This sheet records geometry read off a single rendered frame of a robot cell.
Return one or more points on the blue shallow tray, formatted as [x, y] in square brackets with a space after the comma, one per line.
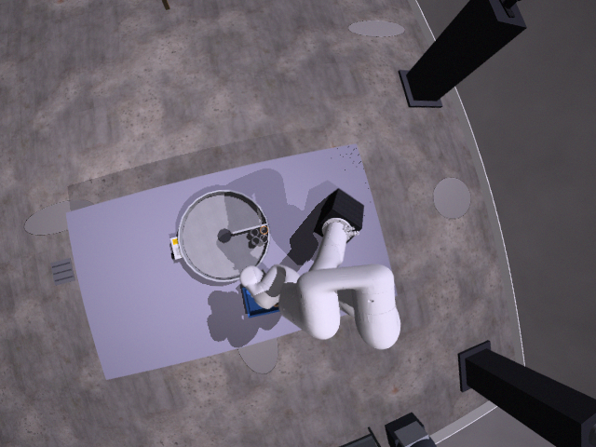
[256, 310]

